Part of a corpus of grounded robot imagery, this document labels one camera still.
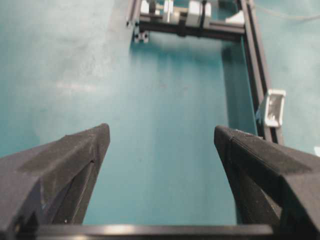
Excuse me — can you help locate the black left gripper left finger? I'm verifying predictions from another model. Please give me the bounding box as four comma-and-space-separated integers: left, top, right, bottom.
0, 123, 111, 233

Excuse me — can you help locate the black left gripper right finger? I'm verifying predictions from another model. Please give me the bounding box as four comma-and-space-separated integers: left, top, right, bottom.
213, 126, 320, 240

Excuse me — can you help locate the white block with hole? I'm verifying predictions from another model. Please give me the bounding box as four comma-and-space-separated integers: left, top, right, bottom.
185, 0, 212, 27

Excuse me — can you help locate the white triangular corner brace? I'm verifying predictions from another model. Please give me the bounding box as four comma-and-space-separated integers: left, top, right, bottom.
225, 10, 245, 25

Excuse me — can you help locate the white corner bracket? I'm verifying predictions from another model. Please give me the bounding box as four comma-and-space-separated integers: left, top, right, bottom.
255, 89, 286, 129

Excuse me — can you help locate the black aluminium extrusion frame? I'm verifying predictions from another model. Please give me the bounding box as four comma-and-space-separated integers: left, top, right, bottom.
125, 0, 284, 145

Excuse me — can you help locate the thin white wire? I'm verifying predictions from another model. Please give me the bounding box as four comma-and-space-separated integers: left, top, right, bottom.
253, 3, 320, 21

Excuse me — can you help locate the white plastic mount block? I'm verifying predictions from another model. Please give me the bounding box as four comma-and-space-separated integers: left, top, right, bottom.
139, 0, 188, 24

